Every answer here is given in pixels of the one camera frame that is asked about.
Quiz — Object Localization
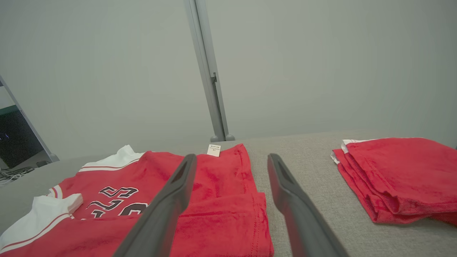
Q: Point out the grey slanted desk leg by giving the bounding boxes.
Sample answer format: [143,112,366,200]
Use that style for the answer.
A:
[0,75,60,163]

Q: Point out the red jersey shirt white sleeves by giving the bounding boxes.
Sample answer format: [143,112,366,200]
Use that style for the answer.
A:
[0,143,275,257]

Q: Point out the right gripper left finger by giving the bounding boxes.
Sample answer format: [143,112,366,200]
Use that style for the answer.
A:
[112,154,197,257]

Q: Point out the grey partition post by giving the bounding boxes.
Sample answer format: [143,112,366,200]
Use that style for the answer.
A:
[184,0,235,142]

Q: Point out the red white-striped shorts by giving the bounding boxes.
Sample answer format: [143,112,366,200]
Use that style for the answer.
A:
[330,137,457,226]

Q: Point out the floor cable bundle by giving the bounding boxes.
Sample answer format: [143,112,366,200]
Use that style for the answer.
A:
[0,165,37,186]

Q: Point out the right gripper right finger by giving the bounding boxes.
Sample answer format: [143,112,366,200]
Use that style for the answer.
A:
[267,153,350,257]

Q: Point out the black computer case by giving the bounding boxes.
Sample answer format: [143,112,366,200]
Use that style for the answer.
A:
[0,105,45,169]

